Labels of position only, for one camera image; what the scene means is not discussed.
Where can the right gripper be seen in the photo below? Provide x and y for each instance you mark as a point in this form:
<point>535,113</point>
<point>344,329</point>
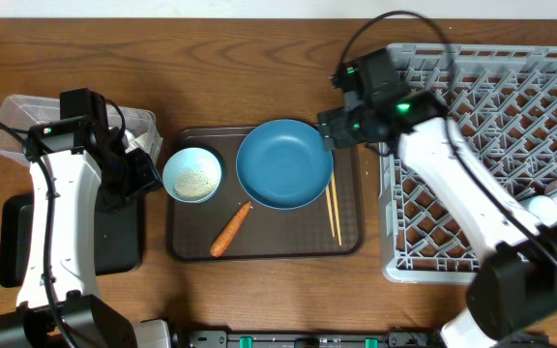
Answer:
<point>333,127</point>

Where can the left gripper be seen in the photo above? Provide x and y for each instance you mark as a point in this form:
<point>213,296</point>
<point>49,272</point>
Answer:
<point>149,179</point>

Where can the light blue bowl with rice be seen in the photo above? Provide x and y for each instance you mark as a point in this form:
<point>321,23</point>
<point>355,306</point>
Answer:
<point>192,175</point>

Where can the wooden chopstick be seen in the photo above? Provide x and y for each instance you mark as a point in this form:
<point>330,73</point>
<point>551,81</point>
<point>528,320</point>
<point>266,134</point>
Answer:
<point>330,210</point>
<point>335,210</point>

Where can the dark blue plate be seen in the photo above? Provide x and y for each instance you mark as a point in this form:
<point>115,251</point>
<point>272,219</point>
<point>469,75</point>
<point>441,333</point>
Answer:
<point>283,164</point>

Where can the small light blue cup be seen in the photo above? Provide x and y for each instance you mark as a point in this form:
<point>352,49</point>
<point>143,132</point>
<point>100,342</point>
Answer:
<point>542,207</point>

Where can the white tissue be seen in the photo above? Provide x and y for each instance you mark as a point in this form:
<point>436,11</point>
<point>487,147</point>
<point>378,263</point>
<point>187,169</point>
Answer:
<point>132,142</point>

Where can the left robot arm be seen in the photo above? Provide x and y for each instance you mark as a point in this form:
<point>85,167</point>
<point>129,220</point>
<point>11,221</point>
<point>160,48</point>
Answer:
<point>85,154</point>

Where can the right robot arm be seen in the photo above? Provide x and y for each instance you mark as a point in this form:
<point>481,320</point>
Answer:
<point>516,284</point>

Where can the grey dishwasher rack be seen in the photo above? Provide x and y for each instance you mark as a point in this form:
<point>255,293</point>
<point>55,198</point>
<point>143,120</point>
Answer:
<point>505,104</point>

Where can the black bin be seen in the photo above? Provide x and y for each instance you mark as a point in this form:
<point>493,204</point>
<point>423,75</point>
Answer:
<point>119,239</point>

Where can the orange carrot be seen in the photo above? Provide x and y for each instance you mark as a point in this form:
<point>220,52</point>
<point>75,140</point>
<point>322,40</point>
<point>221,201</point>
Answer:
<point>224,239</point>

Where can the clear plastic bin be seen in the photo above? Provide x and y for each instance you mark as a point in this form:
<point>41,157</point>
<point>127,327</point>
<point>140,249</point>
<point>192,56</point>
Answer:
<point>21,112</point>

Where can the dark brown serving tray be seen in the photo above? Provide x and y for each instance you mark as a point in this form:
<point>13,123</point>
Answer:
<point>191,228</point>

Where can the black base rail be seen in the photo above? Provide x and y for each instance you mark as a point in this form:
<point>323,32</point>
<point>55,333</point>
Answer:
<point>307,339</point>

